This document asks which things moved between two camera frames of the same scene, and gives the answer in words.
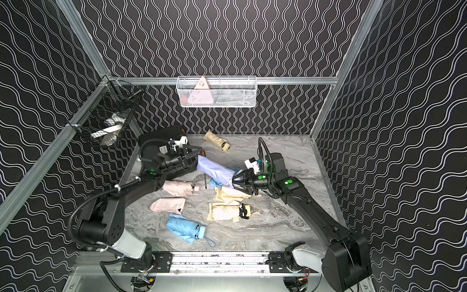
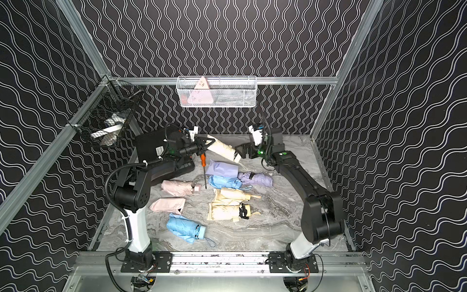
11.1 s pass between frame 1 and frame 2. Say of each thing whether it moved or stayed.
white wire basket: stayed
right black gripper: moved
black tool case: stayed
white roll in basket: stayed
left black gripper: moved
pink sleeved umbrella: stayed
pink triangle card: stayed
